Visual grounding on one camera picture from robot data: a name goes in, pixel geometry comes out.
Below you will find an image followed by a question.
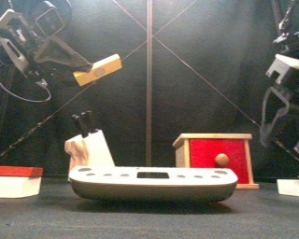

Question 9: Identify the vertical metal frame pole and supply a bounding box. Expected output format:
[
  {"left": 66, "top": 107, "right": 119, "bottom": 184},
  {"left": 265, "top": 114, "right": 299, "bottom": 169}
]
[{"left": 145, "top": 0, "right": 155, "bottom": 168}]

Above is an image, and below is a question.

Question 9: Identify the thin diagonal brace cord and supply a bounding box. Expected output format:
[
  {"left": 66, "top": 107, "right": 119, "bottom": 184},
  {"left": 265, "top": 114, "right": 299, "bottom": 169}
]
[
  {"left": 111, "top": 0, "right": 299, "bottom": 171},
  {"left": 0, "top": 0, "right": 200, "bottom": 165}
]

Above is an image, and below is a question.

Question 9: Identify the wooden box with red front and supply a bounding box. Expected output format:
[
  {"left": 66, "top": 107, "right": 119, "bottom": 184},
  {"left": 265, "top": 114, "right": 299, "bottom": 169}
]
[{"left": 173, "top": 133, "right": 261, "bottom": 190}]

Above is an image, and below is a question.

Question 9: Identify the yellow egg block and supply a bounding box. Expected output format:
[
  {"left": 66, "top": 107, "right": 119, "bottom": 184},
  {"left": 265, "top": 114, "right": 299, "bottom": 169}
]
[{"left": 73, "top": 53, "right": 123, "bottom": 87}]

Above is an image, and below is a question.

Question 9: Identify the black handled toy knife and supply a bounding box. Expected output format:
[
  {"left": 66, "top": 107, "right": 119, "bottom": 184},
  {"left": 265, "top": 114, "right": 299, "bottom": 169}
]
[
  {"left": 71, "top": 114, "right": 91, "bottom": 138},
  {"left": 82, "top": 110, "right": 102, "bottom": 134}
]

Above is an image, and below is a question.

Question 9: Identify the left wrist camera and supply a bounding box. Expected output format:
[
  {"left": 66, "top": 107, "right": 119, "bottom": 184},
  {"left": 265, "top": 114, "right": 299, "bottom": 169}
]
[{"left": 32, "top": 0, "right": 74, "bottom": 38}]

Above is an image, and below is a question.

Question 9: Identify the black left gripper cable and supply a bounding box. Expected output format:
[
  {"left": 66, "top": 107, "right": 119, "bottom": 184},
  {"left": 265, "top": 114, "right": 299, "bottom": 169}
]
[{"left": 0, "top": 63, "right": 54, "bottom": 104}]

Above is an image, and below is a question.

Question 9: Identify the red topped white block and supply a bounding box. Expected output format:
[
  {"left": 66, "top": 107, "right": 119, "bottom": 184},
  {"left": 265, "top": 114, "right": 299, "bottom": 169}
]
[{"left": 0, "top": 164, "right": 46, "bottom": 199}]

